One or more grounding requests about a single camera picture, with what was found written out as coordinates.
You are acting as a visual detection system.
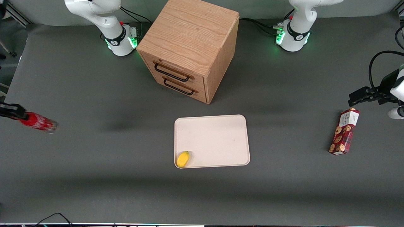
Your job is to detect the black drawer handle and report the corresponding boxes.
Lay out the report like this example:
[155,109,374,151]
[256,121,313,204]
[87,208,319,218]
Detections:
[154,63,191,83]
[163,79,195,96]

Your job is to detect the wooden drawer cabinet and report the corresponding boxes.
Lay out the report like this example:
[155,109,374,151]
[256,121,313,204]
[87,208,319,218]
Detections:
[136,0,240,105]

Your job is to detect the red cookie box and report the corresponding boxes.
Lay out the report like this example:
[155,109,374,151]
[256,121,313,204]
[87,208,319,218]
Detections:
[328,108,360,156]

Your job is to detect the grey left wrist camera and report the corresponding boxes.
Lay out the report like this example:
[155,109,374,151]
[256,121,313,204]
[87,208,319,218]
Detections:
[388,107,404,120]

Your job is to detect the aluminium frame rail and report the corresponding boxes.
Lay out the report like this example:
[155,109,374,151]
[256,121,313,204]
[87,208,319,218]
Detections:
[5,2,33,26]

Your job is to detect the beige plastic tray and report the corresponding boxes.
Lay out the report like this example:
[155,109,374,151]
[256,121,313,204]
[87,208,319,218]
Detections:
[174,114,251,169]

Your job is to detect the black looped cable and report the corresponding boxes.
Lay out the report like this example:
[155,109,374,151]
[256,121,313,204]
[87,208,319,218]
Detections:
[368,50,404,95]

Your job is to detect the red coke bottle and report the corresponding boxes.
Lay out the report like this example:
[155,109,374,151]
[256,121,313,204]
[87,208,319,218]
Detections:
[20,112,59,133]

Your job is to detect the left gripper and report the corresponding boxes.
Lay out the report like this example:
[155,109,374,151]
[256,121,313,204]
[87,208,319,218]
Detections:
[348,64,404,107]

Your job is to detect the yellow lemon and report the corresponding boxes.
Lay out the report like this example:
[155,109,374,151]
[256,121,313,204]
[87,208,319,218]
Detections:
[176,151,190,168]

